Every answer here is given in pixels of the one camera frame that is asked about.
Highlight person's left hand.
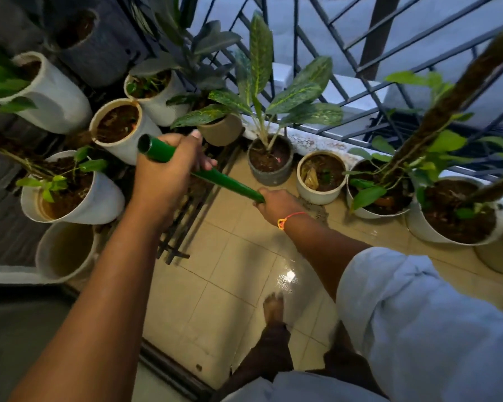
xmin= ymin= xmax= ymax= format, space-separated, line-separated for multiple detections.
xmin=132 ymin=130 xmax=219 ymax=225

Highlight person's right hand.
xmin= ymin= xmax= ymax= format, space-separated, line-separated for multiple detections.
xmin=255 ymin=187 xmax=309 ymax=227

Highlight green plastic pipe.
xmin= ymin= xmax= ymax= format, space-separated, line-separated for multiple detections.
xmin=137 ymin=135 xmax=265 ymax=203

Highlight person's left forearm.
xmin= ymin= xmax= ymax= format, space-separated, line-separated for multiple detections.
xmin=8 ymin=205 xmax=186 ymax=402

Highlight person's right forearm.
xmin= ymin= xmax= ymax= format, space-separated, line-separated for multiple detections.
xmin=282 ymin=211 xmax=371 ymax=303

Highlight orange thread wristband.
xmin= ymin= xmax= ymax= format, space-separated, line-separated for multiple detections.
xmin=277 ymin=211 xmax=309 ymax=231

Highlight beige plant pot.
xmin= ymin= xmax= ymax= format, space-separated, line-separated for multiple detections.
xmin=196 ymin=113 xmax=245 ymax=147

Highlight small cream plant pot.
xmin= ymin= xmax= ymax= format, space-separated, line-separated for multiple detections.
xmin=296 ymin=150 xmax=348 ymax=205

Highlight white pot with brown rim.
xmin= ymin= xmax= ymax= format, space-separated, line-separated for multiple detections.
xmin=89 ymin=98 xmax=162 ymax=166

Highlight black metal plant stand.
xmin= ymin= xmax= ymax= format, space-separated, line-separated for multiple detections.
xmin=157 ymin=138 xmax=244 ymax=265

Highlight small green leafy plant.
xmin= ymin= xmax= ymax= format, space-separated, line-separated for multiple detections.
xmin=16 ymin=146 xmax=109 ymax=203

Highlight dark green rubber plant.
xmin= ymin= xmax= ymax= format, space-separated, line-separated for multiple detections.
xmin=128 ymin=0 xmax=242 ymax=107

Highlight person's left foot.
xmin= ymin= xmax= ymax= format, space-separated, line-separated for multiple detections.
xmin=262 ymin=292 xmax=288 ymax=328

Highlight variegated green leafy plant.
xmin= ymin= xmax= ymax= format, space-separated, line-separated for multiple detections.
xmin=170 ymin=10 xmax=344 ymax=152

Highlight dark grey plant pot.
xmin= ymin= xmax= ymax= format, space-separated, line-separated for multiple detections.
xmin=46 ymin=8 xmax=151 ymax=88
xmin=0 ymin=0 xmax=48 ymax=55

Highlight black metal railing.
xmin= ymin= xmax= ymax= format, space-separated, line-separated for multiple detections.
xmin=126 ymin=0 xmax=503 ymax=182

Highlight dark brown trousers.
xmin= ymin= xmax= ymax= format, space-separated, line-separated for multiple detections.
xmin=217 ymin=321 xmax=388 ymax=399

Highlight large white plant pot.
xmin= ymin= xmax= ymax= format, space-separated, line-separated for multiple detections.
xmin=404 ymin=176 xmax=503 ymax=247

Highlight empty white plant pot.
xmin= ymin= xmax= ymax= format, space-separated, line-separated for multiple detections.
xmin=35 ymin=222 xmax=110 ymax=285

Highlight light green climbing plant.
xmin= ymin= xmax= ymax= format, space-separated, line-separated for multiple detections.
xmin=346 ymin=71 xmax=503 ymax=220

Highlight light blue shirt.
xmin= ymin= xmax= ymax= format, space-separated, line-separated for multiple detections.
xmin=220 ymin=247 xmax=503 ymax=402

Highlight long brown moss pole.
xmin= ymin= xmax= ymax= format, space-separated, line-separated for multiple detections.
xmin=379 ymin=23 xmax=503 ymax=185

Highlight short brown moss pole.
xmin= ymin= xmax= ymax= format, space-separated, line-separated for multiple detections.
xmin=465 ymin=169 xmax=503 ymax=205

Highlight brown post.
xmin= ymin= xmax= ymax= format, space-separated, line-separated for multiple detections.
xmin=358 ymin=0 xmax=403 ymax=80

